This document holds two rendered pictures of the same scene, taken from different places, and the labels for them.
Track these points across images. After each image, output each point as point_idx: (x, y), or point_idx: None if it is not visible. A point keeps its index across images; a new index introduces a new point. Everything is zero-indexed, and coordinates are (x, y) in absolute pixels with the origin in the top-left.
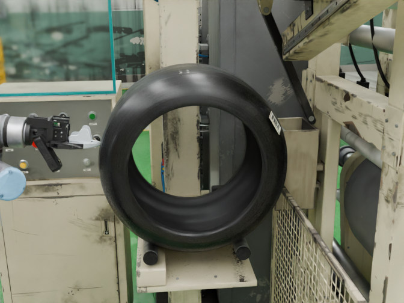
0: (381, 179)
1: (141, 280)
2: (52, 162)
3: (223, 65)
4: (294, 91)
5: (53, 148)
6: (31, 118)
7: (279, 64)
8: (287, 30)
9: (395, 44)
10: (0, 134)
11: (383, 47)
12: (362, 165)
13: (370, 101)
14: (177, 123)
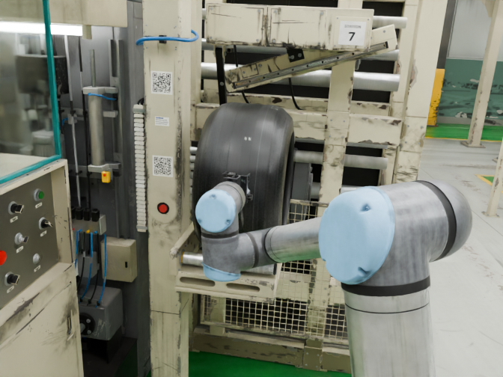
0: (325, 155)
1: (274, 290)
2: (242, 219)
3: (132, 105)
4: None
5: (6, 258)
6: (237, 178)
7: None
8: (242, 69)
9: (334, 75)
10: (241, 204)
11: None
12: None
13: (301, 112)
14: (184, 164)
